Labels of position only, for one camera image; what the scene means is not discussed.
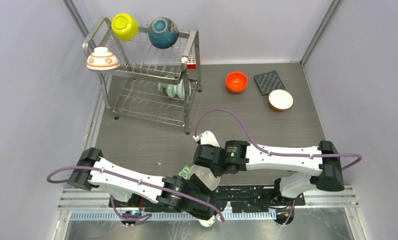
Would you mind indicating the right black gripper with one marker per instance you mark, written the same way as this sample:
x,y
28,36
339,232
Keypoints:
x,y
216,172

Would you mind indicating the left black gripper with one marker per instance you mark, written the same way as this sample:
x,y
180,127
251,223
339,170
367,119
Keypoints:
x,y
194,181

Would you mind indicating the plain white bowl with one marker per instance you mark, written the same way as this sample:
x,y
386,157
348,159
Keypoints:
x,y
205,175

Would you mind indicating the orange plastic bowl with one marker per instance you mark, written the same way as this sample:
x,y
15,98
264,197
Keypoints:
x,y
236,91
236,80

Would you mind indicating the orange bowl white inside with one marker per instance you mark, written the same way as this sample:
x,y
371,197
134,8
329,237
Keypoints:
x,y
280,100

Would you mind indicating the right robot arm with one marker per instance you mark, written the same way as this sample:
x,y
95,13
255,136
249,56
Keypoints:
x,y
314,167

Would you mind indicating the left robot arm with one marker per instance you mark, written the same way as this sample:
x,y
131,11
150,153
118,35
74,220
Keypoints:
x,y
174,193

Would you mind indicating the metal two-tier dish rack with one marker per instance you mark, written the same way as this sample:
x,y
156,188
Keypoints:
x,y
131,89

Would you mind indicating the green owl puzzle piece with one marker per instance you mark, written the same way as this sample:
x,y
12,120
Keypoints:
x,y
185,172

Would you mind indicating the pale green ceramic bowl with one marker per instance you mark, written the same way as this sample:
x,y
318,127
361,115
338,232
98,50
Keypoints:
x,y
167,89

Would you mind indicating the dark grey studded baseplate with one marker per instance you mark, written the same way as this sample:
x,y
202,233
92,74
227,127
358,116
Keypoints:
x,y
268,82

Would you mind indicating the red white toy block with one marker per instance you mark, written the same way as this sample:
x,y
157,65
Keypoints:
x,y
191,63

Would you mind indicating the dark blue ceramic bowl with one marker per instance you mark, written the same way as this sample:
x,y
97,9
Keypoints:
x,y
163,33

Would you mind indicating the white bowl red pattern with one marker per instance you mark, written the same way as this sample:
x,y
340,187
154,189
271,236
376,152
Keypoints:
x,y
102,59

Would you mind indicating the yellow bowl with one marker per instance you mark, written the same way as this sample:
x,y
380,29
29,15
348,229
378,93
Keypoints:
x,y
124,26

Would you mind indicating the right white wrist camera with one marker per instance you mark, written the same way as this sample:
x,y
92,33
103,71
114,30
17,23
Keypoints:
x,y
206,138

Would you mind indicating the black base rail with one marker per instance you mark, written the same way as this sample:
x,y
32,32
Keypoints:
x,y
241,198

